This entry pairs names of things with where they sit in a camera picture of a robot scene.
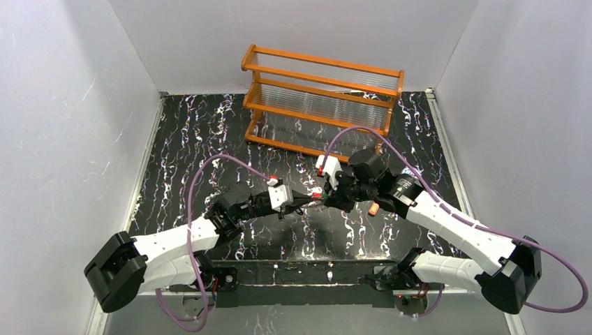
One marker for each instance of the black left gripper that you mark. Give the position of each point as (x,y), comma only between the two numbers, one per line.
(287,209)

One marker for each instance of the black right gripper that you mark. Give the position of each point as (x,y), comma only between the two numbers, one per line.
(336,194)

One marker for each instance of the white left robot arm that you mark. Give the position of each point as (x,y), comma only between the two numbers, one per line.
(126,266)

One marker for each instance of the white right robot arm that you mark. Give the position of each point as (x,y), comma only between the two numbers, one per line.
(502,270)

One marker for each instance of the orange capped tube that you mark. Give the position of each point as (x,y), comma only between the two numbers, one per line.
(374,209)

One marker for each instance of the orange wooden rack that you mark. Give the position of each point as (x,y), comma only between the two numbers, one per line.
(298,100)

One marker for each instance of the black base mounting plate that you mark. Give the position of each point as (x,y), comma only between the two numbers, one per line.
(305,282)

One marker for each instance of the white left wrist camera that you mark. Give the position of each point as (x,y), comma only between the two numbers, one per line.
(280,194)

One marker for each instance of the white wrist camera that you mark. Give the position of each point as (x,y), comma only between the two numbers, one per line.
(328,166)
(280,194)

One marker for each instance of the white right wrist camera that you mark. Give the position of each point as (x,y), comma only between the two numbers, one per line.
(328,166)

